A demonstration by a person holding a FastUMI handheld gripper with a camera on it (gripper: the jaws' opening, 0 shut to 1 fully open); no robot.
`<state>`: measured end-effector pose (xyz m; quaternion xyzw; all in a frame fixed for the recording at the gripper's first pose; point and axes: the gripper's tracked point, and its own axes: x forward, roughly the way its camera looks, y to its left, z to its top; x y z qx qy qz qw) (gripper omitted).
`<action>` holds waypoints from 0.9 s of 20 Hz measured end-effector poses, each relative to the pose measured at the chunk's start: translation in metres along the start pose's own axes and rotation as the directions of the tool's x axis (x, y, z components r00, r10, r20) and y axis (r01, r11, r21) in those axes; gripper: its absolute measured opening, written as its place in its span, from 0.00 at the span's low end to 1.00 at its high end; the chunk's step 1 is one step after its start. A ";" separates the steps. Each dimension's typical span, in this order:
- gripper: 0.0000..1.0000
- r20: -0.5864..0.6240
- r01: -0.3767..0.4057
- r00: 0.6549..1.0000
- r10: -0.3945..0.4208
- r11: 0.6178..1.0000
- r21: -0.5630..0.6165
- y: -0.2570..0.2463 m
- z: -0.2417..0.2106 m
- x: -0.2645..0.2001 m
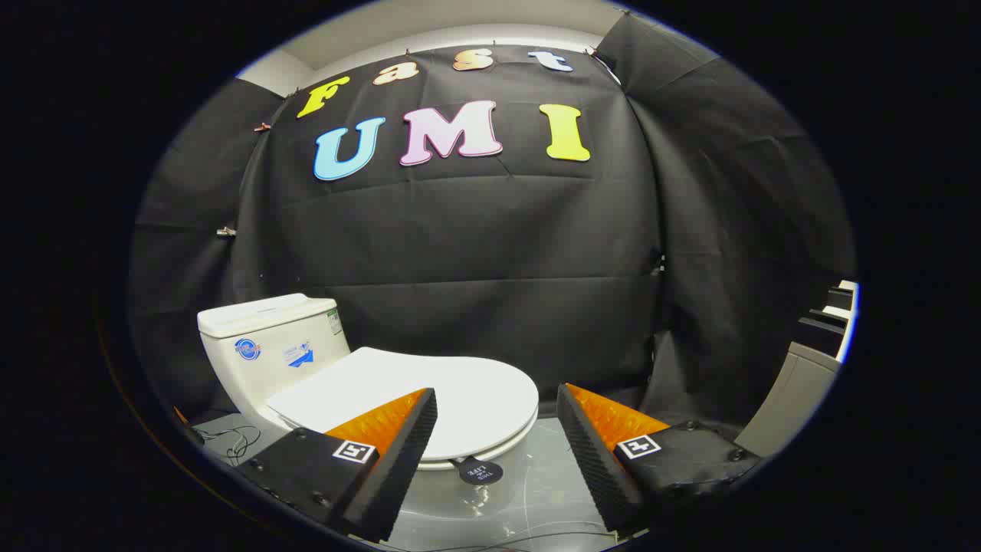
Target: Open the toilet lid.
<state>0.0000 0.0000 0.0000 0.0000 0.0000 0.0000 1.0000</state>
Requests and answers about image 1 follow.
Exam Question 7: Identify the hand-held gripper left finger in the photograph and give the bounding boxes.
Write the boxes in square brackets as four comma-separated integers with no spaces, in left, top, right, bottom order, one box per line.
[238,387,439,544]

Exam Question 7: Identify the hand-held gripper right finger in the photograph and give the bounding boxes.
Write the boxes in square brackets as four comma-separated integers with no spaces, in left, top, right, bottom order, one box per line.
[556,383,763,534]

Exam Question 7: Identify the black lid pull tab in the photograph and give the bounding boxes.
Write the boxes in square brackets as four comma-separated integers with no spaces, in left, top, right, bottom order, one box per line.
[452,456,504,486]

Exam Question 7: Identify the white toilet lid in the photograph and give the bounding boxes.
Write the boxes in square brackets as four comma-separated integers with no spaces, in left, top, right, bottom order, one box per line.
[266,347,540,462]

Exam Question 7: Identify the white ceramic toilet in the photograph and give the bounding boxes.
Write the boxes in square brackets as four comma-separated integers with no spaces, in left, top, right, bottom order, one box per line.
[197,293,540,530]

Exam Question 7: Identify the black backdrop cloth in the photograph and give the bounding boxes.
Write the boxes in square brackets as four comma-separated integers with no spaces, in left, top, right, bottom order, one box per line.
[126,11,858,430]

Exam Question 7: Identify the black and white striped panel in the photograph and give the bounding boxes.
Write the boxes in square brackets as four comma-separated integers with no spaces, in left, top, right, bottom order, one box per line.
[797,280,861,363]

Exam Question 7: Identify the tangled thin floor cables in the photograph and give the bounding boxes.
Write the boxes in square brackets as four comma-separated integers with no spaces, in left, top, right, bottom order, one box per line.
[192,425,261,465]

